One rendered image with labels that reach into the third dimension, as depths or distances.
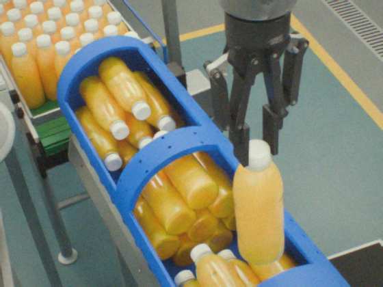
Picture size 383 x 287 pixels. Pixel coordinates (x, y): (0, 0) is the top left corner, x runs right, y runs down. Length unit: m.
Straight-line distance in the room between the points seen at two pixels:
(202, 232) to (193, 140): 0.20
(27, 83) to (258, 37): 1.29
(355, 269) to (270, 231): 1.52
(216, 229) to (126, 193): 0.21
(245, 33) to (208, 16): 3.27
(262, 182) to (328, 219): 1.91
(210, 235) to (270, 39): 0.73
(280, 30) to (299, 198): 2.16
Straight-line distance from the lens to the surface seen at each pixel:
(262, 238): 0.97
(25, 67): 1.93
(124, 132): 1.54
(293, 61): 0.82
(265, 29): 0.73
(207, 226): 1.38
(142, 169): 1.31
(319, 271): 1.13
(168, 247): 1.37
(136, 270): 1.58
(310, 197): 2.87
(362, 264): 2.49
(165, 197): 1.33
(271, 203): 0.92
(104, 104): 1.57
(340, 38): 3.80
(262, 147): 0.89
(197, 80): 2.08
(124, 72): 1.58
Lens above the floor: 2.12
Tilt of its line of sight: 43 degrees down
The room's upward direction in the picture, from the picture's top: 6 degrees counter-clockwise
